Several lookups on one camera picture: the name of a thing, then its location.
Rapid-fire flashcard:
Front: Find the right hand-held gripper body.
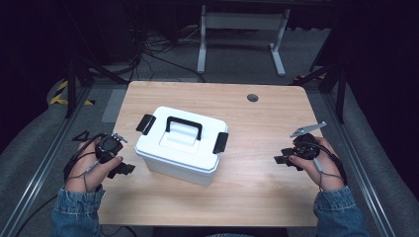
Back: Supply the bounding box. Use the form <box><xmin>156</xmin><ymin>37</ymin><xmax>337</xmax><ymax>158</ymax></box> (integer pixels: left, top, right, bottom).
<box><xmin>282</xmin><ymin>120</ymin><xmax>328</xmax><ymax>162</ymax></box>

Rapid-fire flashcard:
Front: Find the yellow black hazard tape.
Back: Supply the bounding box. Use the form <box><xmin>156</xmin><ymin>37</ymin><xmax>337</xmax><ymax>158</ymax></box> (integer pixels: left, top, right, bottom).
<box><xmin>48</xmin><ymin>80</ymin><xmax>96</xmax><ymax>107</ymax></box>

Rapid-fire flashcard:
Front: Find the person's left hand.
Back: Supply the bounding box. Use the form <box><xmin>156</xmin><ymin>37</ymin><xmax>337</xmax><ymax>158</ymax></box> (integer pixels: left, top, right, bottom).
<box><xmin>64</xmin><ymin>139</ymin><xmax>125</xmax><ymax>194</ymax></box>

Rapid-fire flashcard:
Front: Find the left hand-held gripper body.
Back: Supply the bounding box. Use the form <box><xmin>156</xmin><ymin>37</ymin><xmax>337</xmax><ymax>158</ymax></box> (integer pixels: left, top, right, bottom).
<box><xmin>72</xmin><ymin>130</ymin><xmax>128</xmax><ymax>165</ymax></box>

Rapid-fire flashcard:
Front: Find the person's right hand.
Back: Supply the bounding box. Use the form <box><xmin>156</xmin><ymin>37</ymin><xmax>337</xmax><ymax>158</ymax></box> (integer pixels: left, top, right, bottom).
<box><xmin>289</xmin><ymin>136</ymin><xmax>347</xmax><ymax>193</ymax></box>

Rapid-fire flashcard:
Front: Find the black tripod stand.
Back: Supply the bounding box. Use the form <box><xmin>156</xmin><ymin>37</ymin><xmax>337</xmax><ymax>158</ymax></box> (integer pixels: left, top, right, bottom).
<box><xmin>293</xmin><ymin>60</ymin><xmax>348</xmax><ymax>125</ymax></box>
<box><xmin>64</xmin><ymin>55</ymin><xmax>129</xmax><ymax>119</ymax></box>

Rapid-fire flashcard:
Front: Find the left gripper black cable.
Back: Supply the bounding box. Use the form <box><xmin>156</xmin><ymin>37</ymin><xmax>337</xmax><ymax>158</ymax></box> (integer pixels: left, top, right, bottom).
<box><xmin>13</xmin><ymin>132</ymin><xmax>107</xmax><ymax>237</ymax></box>

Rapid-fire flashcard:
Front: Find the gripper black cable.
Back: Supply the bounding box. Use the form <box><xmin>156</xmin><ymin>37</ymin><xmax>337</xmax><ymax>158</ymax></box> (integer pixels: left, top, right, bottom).
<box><xmin>307</xmin><ymin>141</ymin><xmax>348</xmax><ymax>186</ymax></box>
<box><xmin>13</xmin><ymin>132</ymin><xmax>107</xmax><ymax>237</ymax></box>

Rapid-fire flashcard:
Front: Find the bundle of floor cables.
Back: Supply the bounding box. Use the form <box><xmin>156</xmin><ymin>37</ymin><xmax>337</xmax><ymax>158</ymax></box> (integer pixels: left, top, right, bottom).
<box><xmin>108</xmin><ymin>26</ymin><xmax>207</xmax><ymax>83</ymax></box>

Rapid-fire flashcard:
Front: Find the white metal desk frame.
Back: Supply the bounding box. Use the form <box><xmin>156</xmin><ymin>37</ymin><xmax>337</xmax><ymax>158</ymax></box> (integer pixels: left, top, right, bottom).
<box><xmin>196</xmin><ymin>4</ymin><xmax>292</xmax><ymax>78</ymax></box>

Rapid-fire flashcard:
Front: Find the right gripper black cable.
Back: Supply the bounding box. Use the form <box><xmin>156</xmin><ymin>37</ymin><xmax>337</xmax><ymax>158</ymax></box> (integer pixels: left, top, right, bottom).
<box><xmin>307</xmin><ymin>141</ymin><xmax>348</xmax><ymax>186</ymax></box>

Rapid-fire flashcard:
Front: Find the white plastic storage box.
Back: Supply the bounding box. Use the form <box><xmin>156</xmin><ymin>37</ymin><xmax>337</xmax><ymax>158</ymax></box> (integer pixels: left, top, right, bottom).
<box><xmin>134</xmin><ymin>106</ymin><xmax>229</xmax><ymax>187</ymax></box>

